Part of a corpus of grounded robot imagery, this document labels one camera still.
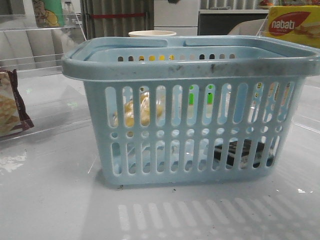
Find yellow nabati wafer box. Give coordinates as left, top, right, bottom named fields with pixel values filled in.
left=263, top=5, right=320, bottom=48

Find light blue plastic basket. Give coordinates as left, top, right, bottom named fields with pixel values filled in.
left=62, top=35, right=320, bottom=186

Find white sofa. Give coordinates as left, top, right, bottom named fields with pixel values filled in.
left=228, top=19, right=266, bottom=36

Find plate of food on counter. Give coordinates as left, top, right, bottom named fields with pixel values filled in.
left=258, top=0, right=274, bottom=8

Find maroon biscuit snack packet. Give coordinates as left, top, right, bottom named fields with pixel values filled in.
left=0, top=69, right=34, bottom=138

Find clear acrylic display shelf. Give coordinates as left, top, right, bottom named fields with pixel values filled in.
left=0, top=12, right=92, bottom=143

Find white grey cabinet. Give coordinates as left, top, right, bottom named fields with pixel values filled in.
left=153, top=0, right=268, bottom=36

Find green cartoon snack can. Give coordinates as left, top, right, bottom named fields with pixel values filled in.
left=32, top=0, right=65, bottom=28

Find yellow popcorn paper bucket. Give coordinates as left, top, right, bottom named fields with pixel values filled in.
left=128, top=30, right=177, bottom=37

